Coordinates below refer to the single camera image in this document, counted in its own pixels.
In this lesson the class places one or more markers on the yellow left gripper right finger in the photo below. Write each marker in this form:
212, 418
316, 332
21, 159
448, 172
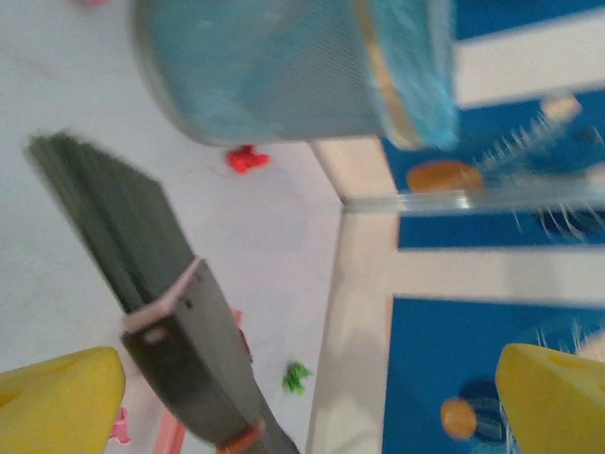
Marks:
553, 406

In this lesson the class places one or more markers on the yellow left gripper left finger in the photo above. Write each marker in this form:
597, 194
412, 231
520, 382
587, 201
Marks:
57, 406

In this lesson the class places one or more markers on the pink plastic dustpan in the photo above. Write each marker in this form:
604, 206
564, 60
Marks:
167, 437

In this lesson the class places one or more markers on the dark hand brush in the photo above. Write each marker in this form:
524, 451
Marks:
142, 236

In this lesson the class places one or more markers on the green paper scrap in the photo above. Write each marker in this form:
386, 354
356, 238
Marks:
295, 378

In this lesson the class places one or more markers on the crumpled red paper scrap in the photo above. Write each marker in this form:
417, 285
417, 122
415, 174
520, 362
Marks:
243, 161

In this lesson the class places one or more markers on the blue plastic bin liner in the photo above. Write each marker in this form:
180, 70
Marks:
416, 71

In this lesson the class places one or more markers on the grey mesh waste bin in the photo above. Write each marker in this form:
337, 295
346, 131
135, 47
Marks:
260, 71

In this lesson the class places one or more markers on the aluminium frame post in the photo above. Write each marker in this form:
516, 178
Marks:
472, 201

